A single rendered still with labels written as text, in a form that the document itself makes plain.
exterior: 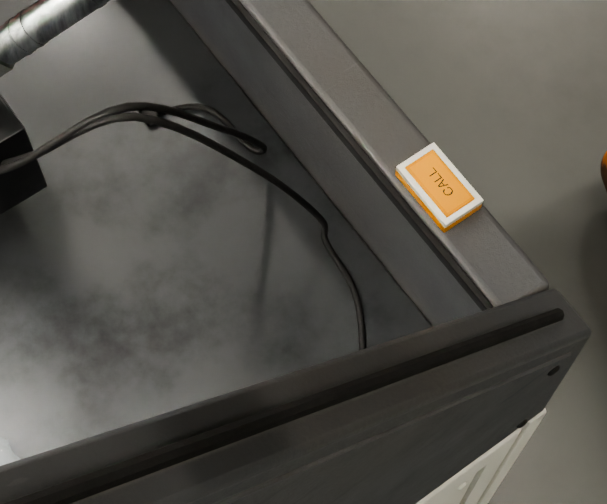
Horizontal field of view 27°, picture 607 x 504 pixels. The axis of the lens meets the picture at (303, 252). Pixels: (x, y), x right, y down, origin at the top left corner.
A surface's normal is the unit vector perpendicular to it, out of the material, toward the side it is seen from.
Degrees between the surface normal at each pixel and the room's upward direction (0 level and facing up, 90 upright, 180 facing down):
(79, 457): 43
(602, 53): 0
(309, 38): 0
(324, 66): 0
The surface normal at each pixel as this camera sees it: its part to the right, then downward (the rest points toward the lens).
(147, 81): 0.00, -0.40
